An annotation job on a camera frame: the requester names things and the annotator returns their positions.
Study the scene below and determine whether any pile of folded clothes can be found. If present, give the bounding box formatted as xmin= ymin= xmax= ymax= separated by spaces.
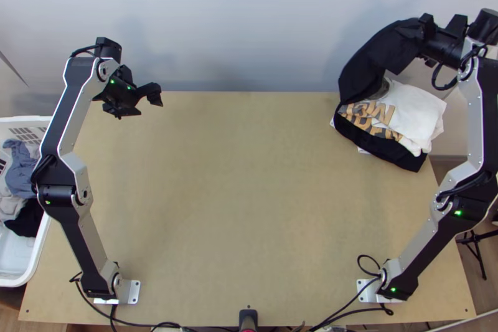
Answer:
xmin=329 ymin=77 xmax=448 ymax=173

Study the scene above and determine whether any black t-shirt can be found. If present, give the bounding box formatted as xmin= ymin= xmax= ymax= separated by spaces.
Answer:
xmin=337 ymin=17 xmax=427 ymax=107

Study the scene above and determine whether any heap of clothes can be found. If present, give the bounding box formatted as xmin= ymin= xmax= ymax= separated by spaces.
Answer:
xmin=0 ymin=138 xmax=44 ymax=237

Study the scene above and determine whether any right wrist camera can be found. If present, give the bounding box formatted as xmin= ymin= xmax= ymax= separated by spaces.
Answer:
xmin=446 ymin=14 xmax=469 ymax=37

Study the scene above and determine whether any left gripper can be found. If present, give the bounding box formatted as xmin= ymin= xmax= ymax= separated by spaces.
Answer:
xmin=101 ymin=82 xmax=164 ymax=120

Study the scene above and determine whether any white laundry basket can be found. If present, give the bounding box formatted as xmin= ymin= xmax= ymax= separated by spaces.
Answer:
xmin=0 ymin=115 xmax=54 ymax=288

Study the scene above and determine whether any black tripod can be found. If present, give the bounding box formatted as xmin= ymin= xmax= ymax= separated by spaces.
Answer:
xmin=454 ymin=229 xmax=498 ymax=282

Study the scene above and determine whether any black cable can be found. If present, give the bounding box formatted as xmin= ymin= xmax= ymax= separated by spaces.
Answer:
xmin=431 ymin=44 xmax=488 ymax=92
xmin=69 ymin=272 xmax=118 ymax=329
xmin=70 ymin=45 xmax=99 ymax=59
xmin=307 ymin=254 xmax=395 ymax=331

